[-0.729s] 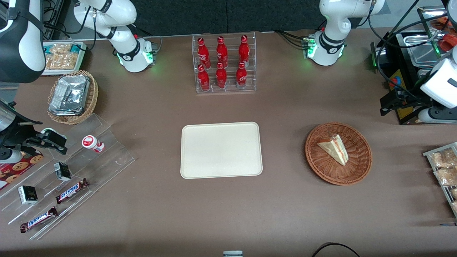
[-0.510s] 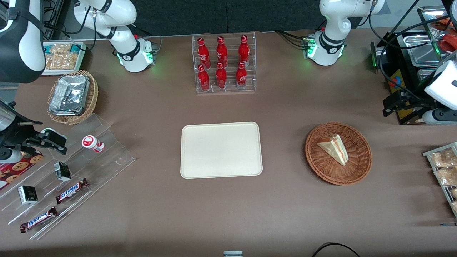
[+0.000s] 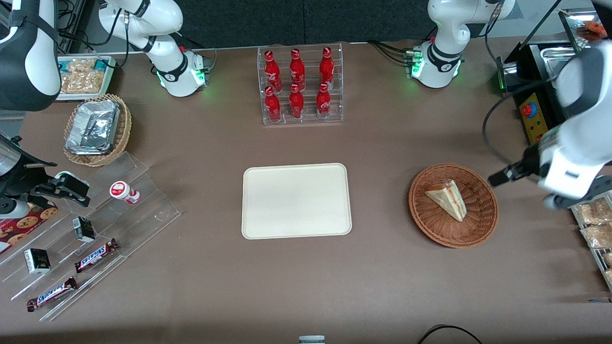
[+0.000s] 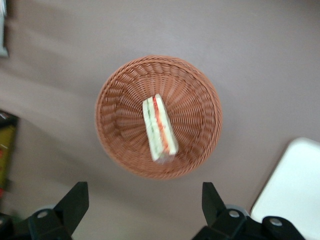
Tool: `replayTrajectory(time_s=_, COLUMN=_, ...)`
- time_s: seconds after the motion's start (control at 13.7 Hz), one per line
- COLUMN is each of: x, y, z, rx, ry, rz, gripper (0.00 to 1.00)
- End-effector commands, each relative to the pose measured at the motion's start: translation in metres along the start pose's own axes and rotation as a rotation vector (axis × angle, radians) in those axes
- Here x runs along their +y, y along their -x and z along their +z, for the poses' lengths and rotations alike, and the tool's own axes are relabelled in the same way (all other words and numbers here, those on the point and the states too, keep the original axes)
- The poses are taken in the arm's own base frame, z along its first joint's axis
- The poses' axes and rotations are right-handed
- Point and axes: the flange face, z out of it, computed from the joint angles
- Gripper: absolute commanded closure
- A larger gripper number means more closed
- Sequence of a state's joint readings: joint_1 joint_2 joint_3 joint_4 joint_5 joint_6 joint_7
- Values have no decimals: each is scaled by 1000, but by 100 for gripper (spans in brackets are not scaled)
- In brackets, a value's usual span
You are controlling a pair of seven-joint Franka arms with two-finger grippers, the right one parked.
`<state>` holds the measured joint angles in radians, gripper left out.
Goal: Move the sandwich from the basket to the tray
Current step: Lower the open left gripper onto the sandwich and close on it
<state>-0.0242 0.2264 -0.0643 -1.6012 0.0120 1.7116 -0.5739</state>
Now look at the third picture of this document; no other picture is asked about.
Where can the Snickers bar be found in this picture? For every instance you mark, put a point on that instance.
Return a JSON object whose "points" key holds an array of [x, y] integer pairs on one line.
{"points": [[95, 255], [51, 294]]}

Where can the small black box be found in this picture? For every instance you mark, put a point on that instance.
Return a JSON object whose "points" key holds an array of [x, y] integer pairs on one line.
{"points": [[37, 260], [83, 229]]}

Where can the red cola bottle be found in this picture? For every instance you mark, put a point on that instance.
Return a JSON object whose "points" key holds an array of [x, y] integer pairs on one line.
{"points": [[272, 69], [323, 101], [272, 104], [296, 102], [327, 66], [297, 68]]}

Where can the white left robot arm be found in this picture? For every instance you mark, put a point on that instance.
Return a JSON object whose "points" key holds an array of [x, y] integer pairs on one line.
{"points": [[442, 28]]}

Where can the metal snack tray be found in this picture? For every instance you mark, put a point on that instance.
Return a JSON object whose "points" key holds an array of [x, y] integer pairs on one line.
{"points": [[581, 222]]}

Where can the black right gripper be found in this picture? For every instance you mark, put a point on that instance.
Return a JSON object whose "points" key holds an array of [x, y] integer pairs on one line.
{"points": [[20, 182]]}

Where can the light wicker basket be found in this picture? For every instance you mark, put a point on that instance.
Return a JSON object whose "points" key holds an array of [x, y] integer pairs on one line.
{"points": [[125, 131]]}

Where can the red cookie box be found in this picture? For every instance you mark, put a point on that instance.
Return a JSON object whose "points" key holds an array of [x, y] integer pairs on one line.
{"points": [[24, 227]]}

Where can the brown wicker basket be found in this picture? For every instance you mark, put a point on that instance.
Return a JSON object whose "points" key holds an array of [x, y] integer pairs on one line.
{"points": [[454, 231]]}

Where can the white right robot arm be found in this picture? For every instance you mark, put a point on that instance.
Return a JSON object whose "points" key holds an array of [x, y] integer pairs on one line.
{"points": [[28, 57]]}

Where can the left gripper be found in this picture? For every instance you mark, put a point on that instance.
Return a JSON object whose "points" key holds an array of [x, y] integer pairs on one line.
{"points": [[527, 163]]}

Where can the steel food pan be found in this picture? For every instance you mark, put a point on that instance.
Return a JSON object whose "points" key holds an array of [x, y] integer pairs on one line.
{"points": [[557, 57]]}

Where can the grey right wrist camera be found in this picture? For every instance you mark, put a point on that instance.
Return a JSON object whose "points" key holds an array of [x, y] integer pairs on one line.
{"points": [[12, 209]]}

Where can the triangular sandwich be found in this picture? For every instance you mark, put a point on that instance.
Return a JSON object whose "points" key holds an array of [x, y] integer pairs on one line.
{"points": [[447, 198]]}

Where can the clear bagged snack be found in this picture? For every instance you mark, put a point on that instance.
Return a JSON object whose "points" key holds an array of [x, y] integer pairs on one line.
{"points": [[593, 213], [81, 65], [597, 235], [83, 82]]}

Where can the clear acrylic stepped shelf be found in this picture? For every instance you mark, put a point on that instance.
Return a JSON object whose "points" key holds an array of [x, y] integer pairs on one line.
{"points": [[153, 215]]}

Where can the clear acrylic bottle rack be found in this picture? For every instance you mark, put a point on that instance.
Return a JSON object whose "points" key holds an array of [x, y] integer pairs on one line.
{"points": [[309, 120]]}

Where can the stacked foil containers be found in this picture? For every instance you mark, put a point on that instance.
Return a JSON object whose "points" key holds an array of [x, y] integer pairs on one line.
{"points": [[93, 126]]}

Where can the cream plastic tray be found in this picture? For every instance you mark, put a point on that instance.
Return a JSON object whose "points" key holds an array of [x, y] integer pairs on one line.
{"points": [[296, 200]]}

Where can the small grey white object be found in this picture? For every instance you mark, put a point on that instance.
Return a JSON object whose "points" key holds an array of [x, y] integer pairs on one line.
{"points": [[311, 339]]}

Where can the small red white bottle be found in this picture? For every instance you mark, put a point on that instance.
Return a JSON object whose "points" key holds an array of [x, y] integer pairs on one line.
{"points": [[122, 191]]}

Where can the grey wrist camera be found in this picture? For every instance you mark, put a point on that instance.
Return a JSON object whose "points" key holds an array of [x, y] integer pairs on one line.
{"points": [[593, 191], [12, 209]]}

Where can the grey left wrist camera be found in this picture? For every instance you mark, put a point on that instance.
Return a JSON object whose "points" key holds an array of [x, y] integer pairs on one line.
{"points": [[593, 191]]}

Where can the orange fried food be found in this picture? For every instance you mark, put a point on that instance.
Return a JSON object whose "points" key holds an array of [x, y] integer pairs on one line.
{"points": [[590, 29]]}

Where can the black food warmer cabinet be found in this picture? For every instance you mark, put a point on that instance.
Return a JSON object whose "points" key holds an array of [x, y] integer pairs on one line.
{"points": [[533, 119]]}

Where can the white snack tray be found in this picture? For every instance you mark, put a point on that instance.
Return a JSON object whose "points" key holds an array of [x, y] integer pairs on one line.
{"points": [[109, 71]]}

